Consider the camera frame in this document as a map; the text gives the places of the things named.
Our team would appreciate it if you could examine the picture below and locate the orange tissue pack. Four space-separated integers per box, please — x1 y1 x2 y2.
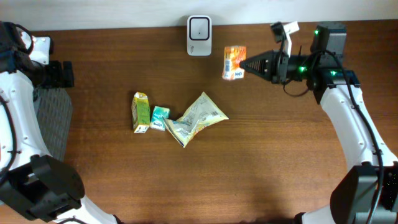
222 45 247 80

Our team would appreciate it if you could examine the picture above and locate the yellow snack bag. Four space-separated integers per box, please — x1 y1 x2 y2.
164 92 229 148

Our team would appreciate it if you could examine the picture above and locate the green tea carton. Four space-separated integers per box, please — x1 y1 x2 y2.
131 92 150 134

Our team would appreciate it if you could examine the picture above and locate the green tissue pack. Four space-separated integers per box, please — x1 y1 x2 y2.
150 106 170 131

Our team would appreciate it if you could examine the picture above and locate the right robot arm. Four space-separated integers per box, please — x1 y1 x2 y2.
239 22 397 223

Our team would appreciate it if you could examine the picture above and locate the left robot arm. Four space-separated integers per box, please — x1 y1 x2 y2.
1 21 120 223

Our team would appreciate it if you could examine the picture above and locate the white barcode scanner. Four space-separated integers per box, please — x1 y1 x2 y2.
187 15 213 57

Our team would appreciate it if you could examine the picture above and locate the grey plastic basket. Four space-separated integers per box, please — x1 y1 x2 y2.
33 88 73 161

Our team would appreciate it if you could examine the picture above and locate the right black cable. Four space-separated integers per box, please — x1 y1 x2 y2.
281 27 385 224

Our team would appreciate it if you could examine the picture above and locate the black cable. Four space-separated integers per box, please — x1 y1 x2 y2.
281 27 385 224
0 23 34 184

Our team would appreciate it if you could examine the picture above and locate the left black cable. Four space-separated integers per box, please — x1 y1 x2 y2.
0 23 34 184

